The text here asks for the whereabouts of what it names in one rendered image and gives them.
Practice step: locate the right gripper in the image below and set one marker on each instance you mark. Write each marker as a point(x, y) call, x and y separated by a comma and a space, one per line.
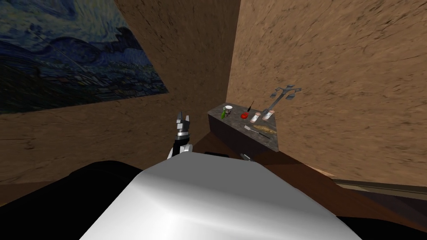
point(246, 157)

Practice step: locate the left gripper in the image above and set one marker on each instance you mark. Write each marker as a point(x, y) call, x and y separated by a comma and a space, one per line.
point(182, 126)

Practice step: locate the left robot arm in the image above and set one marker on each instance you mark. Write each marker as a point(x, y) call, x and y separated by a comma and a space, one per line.
point(180, 144)

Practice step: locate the brown bread loaf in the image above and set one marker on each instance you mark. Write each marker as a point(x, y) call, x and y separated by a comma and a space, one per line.
point(264, 129)

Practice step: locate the green bottle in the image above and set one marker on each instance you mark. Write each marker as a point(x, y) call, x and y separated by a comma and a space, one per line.
point(223, 114)

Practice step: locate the pink white shaker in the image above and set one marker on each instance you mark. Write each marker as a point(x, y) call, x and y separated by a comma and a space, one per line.
point(268, 115)
point(255, 117)

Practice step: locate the red tomato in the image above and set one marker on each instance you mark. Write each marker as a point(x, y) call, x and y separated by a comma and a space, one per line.
point(244, 115)

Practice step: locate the white patterned cup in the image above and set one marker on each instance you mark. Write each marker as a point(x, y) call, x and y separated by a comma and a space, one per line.
point(228, 110)

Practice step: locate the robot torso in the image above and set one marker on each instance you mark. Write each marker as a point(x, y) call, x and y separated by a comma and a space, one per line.
point(213, 200)

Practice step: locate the blue night sky painting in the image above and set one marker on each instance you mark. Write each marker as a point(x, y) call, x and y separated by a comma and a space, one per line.
point(60, 53)

